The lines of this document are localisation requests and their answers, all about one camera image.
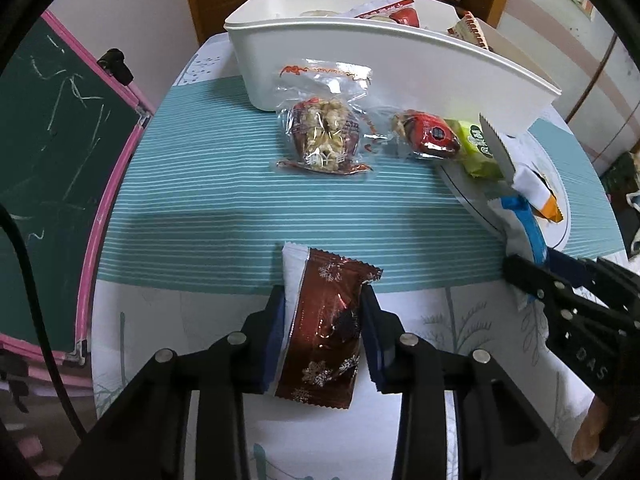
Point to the clear nut date packet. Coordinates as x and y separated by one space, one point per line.
319 112

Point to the green chalkboard pink frame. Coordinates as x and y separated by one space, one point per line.
68 131

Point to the white round plate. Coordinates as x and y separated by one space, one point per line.
474 194

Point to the dark red snowflake packet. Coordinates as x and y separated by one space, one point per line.
320 353

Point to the orange white snack packet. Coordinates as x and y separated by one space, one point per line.
535 190

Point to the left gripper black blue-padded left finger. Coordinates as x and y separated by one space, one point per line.
142 435

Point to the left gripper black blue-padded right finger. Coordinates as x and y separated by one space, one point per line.
461 417

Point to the round pale cake packet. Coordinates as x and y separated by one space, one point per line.
318 14

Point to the blue white snack packet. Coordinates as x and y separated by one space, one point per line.
523 234

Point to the red apple snack bag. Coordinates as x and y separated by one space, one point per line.
397 11

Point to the small red snack packet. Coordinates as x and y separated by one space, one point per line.
425 135

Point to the red white chips bag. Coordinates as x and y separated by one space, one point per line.
468 29

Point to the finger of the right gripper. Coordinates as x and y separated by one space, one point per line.
608 281
538 281

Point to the green snack packet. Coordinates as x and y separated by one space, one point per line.
475 155

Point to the white plastic storage bin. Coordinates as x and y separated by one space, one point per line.
422 68

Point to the black clip on chalkboard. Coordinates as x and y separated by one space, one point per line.
113 63

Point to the person's hand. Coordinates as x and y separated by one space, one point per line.
587 438

